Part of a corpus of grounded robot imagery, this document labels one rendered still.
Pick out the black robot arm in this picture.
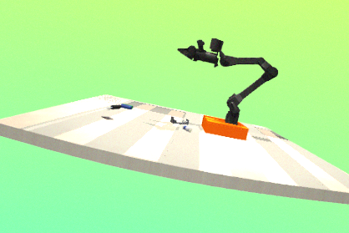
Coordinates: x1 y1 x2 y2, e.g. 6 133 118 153
206 38 278 125

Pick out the black-handled screwdriver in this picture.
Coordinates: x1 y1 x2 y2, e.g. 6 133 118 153
106 104 122 109

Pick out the grey and blue battery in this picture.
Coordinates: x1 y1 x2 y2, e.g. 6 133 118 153
182 125 192 133

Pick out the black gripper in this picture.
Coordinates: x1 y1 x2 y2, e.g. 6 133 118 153
177 45 208 63

